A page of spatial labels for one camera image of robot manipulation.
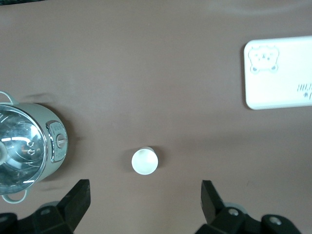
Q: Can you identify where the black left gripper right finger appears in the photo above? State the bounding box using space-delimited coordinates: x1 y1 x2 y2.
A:
195 180 303 234

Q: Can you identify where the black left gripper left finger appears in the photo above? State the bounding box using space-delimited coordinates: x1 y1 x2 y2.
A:
0 179 91 234

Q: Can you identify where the white IKEA cup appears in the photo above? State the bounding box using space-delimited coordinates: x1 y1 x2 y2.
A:
131 146 159 176

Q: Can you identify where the glass pot lid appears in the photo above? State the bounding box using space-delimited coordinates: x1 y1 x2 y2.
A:
0 104 49 195

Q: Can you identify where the sage green electric pot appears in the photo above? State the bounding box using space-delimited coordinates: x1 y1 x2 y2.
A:
0 91 69 204

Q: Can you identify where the cream bear print tray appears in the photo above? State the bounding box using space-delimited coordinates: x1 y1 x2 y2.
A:
243 35 312 111

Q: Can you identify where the brown table mat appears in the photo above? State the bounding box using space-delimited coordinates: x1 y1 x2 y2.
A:
0 0 312 234

